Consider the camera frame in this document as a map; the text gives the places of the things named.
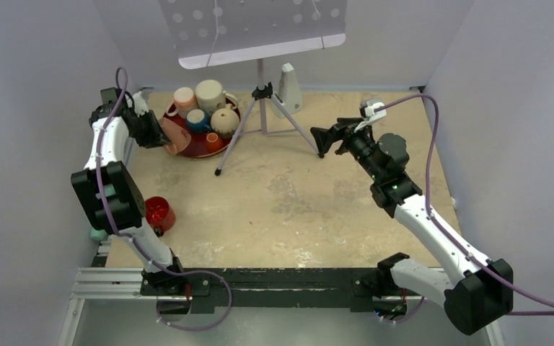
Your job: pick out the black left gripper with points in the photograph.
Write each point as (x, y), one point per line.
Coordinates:
(156, 137)

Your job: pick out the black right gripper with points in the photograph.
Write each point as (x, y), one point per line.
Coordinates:
(343, 130)

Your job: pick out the pink dotted mug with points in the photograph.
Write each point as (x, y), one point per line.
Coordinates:
(179, 137)

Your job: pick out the pale pink gradient mug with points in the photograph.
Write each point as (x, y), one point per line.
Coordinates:
(183, 101)

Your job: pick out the blue ribbed mug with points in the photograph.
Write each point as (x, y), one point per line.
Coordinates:
(198, 122)

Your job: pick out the small orange cup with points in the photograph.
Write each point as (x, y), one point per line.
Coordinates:
(213, 142)

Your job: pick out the tall white floral mug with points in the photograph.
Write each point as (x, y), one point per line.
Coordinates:
(211, 96)

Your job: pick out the cream round speckled mug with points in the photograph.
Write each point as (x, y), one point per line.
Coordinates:
(225, 121)

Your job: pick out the red mug black handle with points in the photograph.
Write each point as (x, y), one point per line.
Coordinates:
(159, 215)

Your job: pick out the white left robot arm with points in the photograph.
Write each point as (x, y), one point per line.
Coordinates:
(107, 192)

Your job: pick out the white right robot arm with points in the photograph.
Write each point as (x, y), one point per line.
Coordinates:
(472, 289)

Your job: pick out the dark red round tray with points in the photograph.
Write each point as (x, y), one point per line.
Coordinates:
(197, 148)

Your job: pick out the white metronome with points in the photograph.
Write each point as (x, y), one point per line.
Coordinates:
(288, 93)

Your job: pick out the music stand tripod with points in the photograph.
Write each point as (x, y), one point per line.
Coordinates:
(260, 97)

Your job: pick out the perforated music stand desk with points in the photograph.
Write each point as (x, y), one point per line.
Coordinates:
(214, 33)

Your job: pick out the mint green cylinder tool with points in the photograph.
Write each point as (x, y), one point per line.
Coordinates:
(97, 235)

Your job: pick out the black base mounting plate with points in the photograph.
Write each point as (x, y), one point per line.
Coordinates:
(357, 289)

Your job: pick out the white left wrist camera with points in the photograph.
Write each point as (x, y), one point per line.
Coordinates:
(140, 102)

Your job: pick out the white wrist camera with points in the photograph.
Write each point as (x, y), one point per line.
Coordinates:
(140, 102)
(372, 110)

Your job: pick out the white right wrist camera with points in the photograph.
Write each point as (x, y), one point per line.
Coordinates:
(372, 110)

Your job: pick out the aluminium frame rail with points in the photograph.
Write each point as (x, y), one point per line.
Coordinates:
(107, 308)

